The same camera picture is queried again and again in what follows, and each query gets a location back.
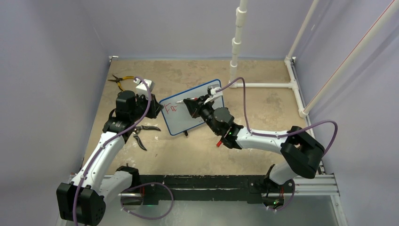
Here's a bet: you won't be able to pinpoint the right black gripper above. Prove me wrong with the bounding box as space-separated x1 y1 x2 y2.
185 94 221 135

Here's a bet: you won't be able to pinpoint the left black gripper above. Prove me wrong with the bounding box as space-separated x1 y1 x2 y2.
130 93 163 122

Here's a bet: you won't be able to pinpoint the red capped whiteboard marker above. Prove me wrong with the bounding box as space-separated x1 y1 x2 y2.
176 97 198 104

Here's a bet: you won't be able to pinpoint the blue framed whiteboard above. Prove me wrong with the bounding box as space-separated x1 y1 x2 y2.
159 79 222 136

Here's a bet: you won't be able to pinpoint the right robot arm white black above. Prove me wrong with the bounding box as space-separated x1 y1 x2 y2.
182 96 325 192

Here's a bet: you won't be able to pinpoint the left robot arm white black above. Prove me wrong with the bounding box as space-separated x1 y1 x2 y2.
56 91 163 226

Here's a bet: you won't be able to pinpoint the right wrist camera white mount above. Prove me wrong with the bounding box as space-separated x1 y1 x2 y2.
204 85 223 104

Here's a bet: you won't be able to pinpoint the black handled cutters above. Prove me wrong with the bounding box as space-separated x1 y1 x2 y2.
132 125 161 151

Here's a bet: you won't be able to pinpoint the yellow handled pliers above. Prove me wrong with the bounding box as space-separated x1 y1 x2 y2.
108 74 135 91

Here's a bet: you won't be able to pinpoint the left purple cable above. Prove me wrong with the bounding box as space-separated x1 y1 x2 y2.
72 76 174 226

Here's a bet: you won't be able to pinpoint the purple cable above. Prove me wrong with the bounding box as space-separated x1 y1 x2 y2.
72 76 174 226
215 77 338 213

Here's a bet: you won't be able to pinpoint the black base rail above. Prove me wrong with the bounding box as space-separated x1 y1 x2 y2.
110 165 295 207

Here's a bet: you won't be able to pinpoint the white PVC pipe frame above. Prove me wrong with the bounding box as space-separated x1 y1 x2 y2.
227 0 399 119

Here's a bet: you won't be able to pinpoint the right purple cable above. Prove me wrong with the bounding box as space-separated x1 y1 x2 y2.
215 77 338 213

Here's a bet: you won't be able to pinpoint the aluminium frame rail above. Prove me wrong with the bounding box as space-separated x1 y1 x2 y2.
284 57 348 226

